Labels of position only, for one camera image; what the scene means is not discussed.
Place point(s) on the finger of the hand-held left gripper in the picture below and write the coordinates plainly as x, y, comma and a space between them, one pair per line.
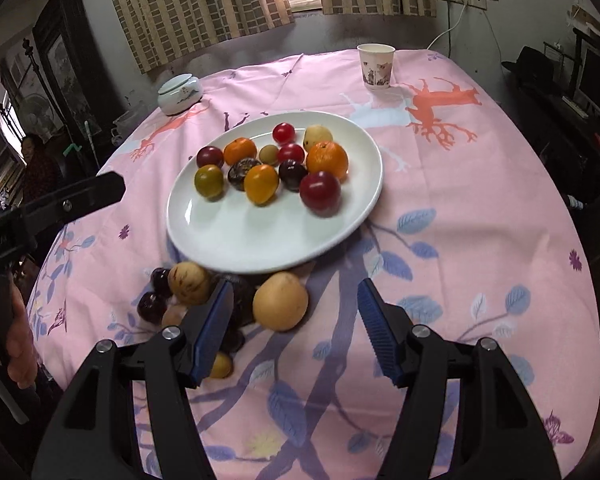
80, 199

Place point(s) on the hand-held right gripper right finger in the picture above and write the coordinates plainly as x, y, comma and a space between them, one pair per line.
377, 330

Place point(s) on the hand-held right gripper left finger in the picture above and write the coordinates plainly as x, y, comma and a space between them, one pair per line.
212, 330

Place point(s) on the dark purple round fruit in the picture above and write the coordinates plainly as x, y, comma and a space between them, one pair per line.
293, 175
243, 305

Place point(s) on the yellow round fruit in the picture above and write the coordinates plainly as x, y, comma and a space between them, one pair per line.
317, 137
280, 301

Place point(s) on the white oval plate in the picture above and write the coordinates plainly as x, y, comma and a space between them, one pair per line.
240, 240

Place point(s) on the yellow green tomato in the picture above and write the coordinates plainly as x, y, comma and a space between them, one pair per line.
209, 181

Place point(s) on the dark red plum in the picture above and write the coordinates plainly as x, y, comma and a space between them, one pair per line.
210, 156

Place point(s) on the smooth orange fruit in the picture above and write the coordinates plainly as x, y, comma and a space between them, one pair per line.
261, 185

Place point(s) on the brown passion fruit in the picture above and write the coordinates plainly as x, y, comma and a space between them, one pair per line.
241, 174

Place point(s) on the small orange mandarin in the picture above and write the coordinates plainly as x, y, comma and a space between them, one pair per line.
239, 151

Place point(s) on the large orange mandarin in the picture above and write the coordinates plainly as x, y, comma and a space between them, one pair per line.
327, 160

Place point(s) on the small tan fruit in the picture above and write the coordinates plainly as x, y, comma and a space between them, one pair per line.
268, 154
221, 366

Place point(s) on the small red tomato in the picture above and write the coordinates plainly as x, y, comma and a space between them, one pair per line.
283, 132

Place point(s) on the person's left hand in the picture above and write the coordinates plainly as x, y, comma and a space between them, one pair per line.
21, 350

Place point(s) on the striped pepino melon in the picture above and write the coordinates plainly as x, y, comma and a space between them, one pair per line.
172, 316
188, 282

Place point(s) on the electric fan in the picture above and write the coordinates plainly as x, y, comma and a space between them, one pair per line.
35, 112

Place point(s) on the white lidded ceramic jar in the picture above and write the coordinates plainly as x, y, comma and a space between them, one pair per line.
180, 95

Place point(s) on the pink floral tablecloth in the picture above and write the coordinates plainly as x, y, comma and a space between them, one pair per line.
455, 185

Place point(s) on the wide checked curtain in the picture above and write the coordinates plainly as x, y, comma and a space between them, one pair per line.
195, 5

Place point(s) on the printed paper cup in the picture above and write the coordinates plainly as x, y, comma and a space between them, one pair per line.
376, 67

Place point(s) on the dark desk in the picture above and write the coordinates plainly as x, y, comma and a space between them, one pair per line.
555, 130

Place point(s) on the black hat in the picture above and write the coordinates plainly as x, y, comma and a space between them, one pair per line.
530, 65

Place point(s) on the dark framed wall picture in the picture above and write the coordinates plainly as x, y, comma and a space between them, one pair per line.
67, 60

